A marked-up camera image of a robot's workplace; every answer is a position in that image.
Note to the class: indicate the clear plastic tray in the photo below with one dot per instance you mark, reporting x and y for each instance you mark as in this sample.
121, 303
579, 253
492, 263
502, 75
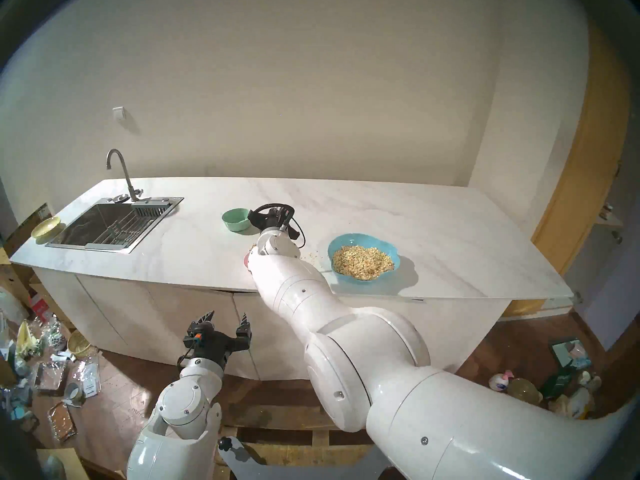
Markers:
50, 375

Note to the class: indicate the pink plastic bowl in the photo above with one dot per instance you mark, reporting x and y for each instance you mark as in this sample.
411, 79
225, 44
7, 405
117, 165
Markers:
246, 260

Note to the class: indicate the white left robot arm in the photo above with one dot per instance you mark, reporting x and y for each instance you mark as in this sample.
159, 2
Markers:
185, 409

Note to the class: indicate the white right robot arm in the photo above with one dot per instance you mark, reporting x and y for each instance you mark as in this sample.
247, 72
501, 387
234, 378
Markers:
350, 354

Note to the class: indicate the stainless steel sink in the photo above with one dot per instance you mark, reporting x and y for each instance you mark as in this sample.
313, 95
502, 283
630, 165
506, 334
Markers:
90, 224

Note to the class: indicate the white plastic bag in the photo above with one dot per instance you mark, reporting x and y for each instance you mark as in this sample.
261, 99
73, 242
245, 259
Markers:
11, 306

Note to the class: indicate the clear labelled packet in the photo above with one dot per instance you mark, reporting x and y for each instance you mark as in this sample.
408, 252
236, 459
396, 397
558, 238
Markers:
89, 379

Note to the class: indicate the red box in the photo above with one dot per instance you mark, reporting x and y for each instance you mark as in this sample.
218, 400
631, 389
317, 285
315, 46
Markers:
40, 306

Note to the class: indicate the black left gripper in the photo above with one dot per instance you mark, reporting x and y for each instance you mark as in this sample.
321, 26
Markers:
215, 341

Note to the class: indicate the blue flower-shaped bowl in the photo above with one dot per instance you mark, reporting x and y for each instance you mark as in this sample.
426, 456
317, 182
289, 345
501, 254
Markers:
372, 239

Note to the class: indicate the oat cereal pile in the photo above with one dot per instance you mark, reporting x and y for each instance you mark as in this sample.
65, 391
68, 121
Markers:
362, 262

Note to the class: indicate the wooden door frame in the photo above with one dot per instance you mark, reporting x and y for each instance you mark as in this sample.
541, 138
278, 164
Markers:
585, 184

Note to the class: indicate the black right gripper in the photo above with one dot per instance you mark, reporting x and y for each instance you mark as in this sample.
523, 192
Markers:
272, 219

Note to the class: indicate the curved metal faucet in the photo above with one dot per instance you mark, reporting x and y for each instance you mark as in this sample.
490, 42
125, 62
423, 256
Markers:
127, 179

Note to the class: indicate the scattered oat flakes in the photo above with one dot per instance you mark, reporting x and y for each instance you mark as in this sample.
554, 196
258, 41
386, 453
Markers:
315, 258

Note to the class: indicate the brown cardboard box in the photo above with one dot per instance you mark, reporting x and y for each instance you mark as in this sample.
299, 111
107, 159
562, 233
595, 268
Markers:
20, 234

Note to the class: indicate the white wall shelf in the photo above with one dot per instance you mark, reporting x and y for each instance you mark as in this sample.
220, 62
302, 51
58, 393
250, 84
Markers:
610, 224

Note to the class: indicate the tan cardboard sheet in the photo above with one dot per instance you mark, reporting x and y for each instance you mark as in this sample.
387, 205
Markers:
65, 464

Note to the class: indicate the white wall socket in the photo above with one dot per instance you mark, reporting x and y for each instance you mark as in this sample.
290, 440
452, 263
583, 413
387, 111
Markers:
118, 113

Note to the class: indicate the olive glass bowl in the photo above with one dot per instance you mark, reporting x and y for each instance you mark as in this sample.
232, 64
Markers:
524, 390

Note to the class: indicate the white counter cabinet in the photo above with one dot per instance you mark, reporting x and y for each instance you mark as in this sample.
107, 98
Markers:
125, 309

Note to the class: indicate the wicker basket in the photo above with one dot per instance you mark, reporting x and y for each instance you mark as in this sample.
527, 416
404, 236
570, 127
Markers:
80, 343

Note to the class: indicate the white mug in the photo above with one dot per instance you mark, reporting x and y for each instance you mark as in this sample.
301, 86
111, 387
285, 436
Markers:
73, 392

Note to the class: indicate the small jar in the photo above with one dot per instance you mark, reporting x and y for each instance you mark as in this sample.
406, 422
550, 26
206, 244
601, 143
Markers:
606, 212

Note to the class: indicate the tray with brown food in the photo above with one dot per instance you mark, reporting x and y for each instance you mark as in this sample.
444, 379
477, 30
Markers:
61, 421

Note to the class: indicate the green plastic bowl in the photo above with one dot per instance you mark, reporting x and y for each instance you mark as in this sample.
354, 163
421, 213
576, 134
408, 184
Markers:
235, 221

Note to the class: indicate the yellow shallow dish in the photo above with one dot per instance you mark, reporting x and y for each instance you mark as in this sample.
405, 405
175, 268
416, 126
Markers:
46, 227

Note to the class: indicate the wooden pallet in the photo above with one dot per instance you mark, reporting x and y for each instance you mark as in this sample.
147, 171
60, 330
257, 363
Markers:
280, 416

